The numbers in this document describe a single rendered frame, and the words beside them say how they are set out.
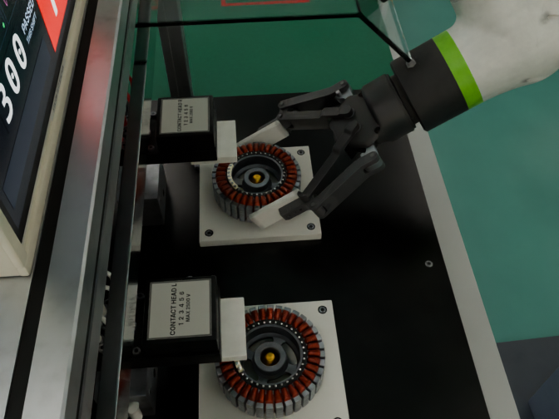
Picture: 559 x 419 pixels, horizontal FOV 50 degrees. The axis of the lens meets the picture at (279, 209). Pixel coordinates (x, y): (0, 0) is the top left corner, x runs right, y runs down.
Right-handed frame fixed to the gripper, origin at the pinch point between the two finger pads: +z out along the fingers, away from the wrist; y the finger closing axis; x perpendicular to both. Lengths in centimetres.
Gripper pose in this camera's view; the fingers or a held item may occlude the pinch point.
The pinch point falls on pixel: (259, 179)
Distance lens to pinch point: 76.9
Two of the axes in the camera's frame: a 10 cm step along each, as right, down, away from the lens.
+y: -2.1, -7.7, 6.0
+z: -8.5, 4.5, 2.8
